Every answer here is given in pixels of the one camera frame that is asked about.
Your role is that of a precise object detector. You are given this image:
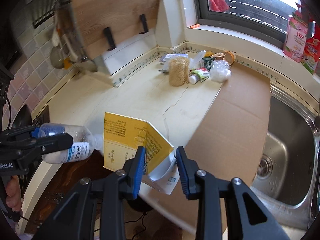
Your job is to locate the clear plastic bottle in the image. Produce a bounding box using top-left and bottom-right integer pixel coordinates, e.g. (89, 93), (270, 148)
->
(38, 122), (104, 164)

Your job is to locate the yellow paper box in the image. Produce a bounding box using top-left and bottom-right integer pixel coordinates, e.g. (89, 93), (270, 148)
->
(104, 112), (174, 175)

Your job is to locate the person's left hand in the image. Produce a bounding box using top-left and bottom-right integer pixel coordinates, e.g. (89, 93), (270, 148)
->
(5, 176), (22, 212)

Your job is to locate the stainless steel sink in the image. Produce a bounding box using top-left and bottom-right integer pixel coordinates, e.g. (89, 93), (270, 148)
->
(251, 85), (319, 230)

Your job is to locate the brown cardboard sheet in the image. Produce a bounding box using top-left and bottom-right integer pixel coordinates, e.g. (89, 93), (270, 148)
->
(164, 61), (272, 233)

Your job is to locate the hanging metal ladle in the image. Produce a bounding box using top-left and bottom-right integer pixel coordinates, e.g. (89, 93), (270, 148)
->
(50, 27), (65, 69)

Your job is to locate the green white tube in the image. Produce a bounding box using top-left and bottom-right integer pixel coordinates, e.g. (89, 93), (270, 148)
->
(189, 68), (210, 85)

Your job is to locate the clear plastic bag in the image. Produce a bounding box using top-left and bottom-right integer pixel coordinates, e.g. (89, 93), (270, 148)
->
(210, 60), (232, 83)

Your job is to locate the wooden cutting board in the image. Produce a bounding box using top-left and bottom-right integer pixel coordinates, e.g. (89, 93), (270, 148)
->
(71, 0), (159, 59)

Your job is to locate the straw loofah scrubber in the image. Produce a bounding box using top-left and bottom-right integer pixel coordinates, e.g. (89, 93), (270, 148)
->
(169, 56), (189, 87)

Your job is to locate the green carton box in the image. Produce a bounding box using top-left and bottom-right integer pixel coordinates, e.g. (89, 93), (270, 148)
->
(202, 55), (216, 69)

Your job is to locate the red spray bottle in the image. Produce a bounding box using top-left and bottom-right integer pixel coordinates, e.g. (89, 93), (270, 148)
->
(301, 24), (320, 74)

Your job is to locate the pink detergent bottle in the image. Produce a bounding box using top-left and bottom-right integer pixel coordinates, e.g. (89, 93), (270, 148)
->
(283, 3), (308, 63)

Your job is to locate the small orange object on sill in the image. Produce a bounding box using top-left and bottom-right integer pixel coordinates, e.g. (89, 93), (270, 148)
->
(189, 24), (200, 29)

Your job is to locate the black cable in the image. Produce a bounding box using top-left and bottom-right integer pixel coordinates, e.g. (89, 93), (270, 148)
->
(123, 211), (151, 240)

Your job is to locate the black window frame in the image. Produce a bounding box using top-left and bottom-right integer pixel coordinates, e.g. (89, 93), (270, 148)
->
(194, 0), (295, 48)

